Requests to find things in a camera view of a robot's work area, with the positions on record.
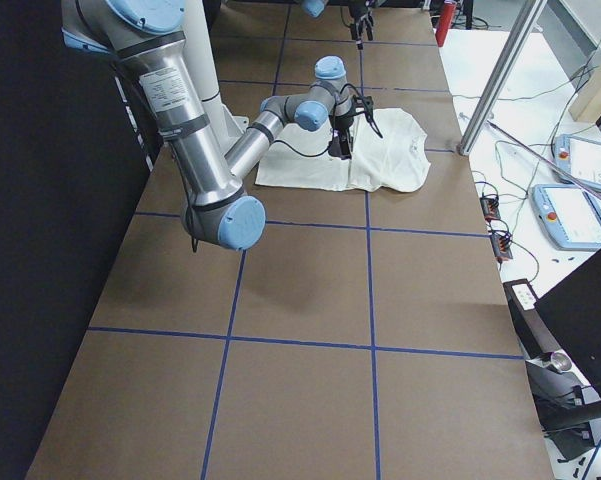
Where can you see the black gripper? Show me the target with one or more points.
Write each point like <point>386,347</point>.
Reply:
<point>358,11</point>
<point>343,121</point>

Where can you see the cream long-sleeve cat shirt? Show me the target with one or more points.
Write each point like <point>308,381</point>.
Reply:
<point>398,161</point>

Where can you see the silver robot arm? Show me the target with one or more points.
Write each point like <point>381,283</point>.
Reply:
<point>314,8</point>
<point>165,46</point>

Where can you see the red cylinder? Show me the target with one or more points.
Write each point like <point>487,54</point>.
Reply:
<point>447,12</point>

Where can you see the black box white label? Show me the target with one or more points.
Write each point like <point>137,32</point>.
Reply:
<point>521,293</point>

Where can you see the near blue teach pendant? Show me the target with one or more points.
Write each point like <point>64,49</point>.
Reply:
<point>570,216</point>

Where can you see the blue teach pendant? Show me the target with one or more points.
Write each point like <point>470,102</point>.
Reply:
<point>579,157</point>
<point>570,216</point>

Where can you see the far blue teach pendant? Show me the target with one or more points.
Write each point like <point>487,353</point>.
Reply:
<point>579,157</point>

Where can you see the metal reacher grabber stick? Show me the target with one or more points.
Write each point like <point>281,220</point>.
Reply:
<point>554,167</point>

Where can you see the black monitor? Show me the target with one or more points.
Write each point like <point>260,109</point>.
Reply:
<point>571,310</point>

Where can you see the shiny metal cup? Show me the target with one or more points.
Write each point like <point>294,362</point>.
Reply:
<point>559,362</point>

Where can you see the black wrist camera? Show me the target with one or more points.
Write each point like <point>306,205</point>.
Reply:
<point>365,105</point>

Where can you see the aluminium frame post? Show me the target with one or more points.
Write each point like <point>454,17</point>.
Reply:
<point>516,40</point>

